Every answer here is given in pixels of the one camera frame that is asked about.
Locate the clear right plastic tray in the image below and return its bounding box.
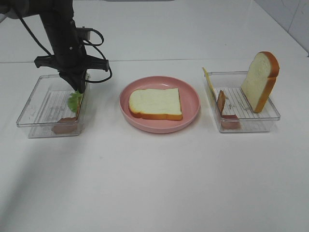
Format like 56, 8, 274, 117
204, 71, 281, 133

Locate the green lettuce leaf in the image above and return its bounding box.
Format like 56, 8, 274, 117
68, 91, 84, 114

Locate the clear plastic tray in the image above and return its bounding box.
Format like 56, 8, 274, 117
204, 71, 281, 133
16, 75, 88, 138

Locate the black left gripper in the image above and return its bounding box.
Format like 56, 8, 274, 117
34, 36, 109, 93

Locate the clear left plastic tray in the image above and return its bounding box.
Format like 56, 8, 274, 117
16, 75, 88, 138

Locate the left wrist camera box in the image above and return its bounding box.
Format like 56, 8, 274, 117
76, 27, 92, 41

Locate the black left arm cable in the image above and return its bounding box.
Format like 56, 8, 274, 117
7, 7, 113, 84

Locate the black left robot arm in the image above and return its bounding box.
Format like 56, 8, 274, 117
0, 0, 111, 93

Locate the standing bread slice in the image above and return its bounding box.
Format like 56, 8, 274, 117
241, 51, 280, 113

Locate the yellow cheese slice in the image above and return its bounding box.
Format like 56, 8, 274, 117
202, 67, 216, 104

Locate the pink round plate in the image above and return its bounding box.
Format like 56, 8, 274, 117
119, 76, 200, 133

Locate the white bread slice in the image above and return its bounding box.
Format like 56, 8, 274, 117
128, 88, 183, 120

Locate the bacon strip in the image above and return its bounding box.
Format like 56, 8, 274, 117
217, 90, 240, 130
52, 110, 80, 134

